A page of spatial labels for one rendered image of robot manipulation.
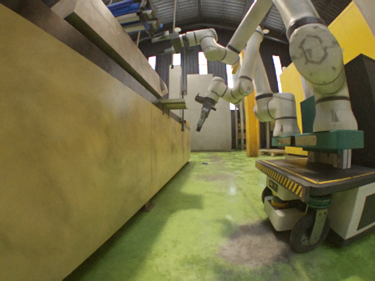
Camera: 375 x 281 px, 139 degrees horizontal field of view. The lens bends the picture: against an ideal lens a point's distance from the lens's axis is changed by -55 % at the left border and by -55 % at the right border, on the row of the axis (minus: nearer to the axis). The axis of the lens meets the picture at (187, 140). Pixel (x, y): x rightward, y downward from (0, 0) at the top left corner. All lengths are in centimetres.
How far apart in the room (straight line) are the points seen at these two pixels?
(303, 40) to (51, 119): 65
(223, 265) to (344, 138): 59
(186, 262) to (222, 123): 643
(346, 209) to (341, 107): 36
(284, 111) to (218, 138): 586
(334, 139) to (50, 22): 83
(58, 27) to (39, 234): 49
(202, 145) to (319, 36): 648
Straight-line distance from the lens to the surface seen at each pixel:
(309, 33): 47
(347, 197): 68
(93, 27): 59
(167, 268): 61
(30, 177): 38
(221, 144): 674
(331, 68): 43
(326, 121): 57
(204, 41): 87
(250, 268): 62
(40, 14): 46
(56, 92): 43
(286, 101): 100
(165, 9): 1200
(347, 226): 69
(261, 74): 119
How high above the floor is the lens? 44
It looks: 1 degrees up
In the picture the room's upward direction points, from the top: 1 degrees counter-clockwise
